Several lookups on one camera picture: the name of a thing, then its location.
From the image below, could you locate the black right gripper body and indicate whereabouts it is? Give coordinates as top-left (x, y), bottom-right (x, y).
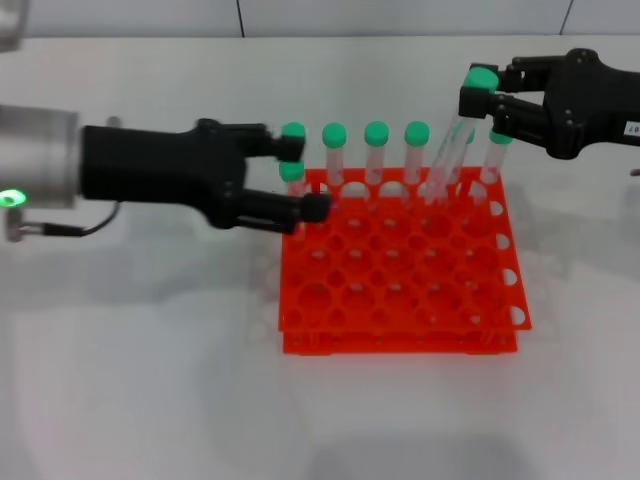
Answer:
top-left (541, 47), bottom-right (640, 162)

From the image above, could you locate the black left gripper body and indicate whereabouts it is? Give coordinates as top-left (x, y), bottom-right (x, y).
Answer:
top-left (79, 118), bottom-right (250, 231)

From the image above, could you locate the clear test tube green cap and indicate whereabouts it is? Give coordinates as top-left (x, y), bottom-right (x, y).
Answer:
top-left (321, 122), bottom-right (348, 211)
top-left (439, 127), bottom-right (477, 201)
top-left (280, 122), bottom-right (308, 166)
top-left (363, 120), bottom-right (391, 209)
top-left (423, 67), bottom-right (501, 205)
top-left (469, 129), bottom-right (515, 206)
top-left (278, 160), bottom-right (310, 241)
top-left (403, 120), bottom-right (431, 206)

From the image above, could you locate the orange plastic test tube rack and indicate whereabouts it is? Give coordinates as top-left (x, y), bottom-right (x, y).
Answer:
top-left (277, 167), bottom-right (534, 357)

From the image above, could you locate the left arm cable with plug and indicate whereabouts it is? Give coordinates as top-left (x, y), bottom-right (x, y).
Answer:
top-left (3, 199), bottom-right (122, 244)

